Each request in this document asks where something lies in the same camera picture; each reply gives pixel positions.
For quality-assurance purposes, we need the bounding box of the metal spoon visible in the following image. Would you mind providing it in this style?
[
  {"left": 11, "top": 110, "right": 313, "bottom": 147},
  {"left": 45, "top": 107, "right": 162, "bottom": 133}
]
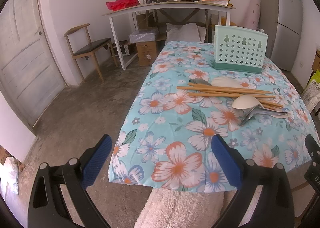
[{"left": 240, "top": 105, "right": 287, "bottom": 126}]

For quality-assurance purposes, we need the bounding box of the white ladle spoon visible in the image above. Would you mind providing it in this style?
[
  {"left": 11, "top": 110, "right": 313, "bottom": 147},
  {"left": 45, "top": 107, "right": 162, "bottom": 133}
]
[{"left": 232, "top": 95, "right": 291, "bottom": 117}]

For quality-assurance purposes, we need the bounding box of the fluffy white rug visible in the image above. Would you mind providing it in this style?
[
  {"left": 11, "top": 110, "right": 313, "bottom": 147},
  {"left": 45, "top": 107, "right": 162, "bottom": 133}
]
[{"left": 135, "top": 188, "right": 236, "bottom": 227}]

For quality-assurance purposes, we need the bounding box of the floral blue tablecloth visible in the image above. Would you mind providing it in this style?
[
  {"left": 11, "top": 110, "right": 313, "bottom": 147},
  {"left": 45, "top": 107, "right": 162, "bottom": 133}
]
[{"left": 108, "top": 41, "right": 318, "bottom": 193}]

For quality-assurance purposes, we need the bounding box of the white door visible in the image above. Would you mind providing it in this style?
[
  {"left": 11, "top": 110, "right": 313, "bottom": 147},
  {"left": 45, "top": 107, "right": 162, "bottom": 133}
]
[{"left": 1, "top": 0, "right": 66, "bottom": 129}]

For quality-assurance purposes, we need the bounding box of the wooden chair black seat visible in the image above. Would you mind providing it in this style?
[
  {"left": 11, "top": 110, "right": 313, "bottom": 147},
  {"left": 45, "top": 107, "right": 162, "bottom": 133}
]
[{"left": 64, "top": 23, "right": 118, "bottom": 82}]

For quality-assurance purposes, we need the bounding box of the brown cardboard box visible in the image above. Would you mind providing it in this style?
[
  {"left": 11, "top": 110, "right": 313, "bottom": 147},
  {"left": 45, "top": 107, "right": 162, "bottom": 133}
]
[{"left": 136, "top": 41, "right": 158, "bottom": 66}]

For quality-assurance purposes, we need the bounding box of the mint green utensil holder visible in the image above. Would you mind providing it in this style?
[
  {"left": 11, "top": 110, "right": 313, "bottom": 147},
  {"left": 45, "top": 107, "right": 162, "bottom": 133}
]
[{"left": 210, "top": 25, "right": 268, "bottom": 74}]

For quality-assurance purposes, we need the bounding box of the grey refrigerator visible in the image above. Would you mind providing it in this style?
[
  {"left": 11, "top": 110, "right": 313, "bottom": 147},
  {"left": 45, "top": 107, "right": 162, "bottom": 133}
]
[{"left": 259, "top": 0, "right": 303, "bottom": 71}]

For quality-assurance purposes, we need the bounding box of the pink rolled mat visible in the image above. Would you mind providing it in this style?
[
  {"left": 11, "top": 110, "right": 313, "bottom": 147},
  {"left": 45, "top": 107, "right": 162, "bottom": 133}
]
[{"left": 241, "top": 0, "right": 260, "bottom": 30}]

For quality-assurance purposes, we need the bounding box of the white pillow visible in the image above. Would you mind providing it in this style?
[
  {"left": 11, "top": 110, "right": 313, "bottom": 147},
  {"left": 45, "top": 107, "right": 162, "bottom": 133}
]
[{"left": 165, "top": 23, "right": 207, "bottom": 44}]

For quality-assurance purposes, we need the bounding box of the red plastic bag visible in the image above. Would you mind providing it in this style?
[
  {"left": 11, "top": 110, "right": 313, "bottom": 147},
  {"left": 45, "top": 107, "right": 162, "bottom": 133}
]
[{"left": 106, "top": 0, "right": 140, "bottom": 11}]

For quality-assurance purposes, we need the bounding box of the white side table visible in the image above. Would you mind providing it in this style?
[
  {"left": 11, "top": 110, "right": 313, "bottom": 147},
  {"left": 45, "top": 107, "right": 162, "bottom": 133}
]
[{"left": 104, "top": 1, "right": 235, "bottom": 71}]

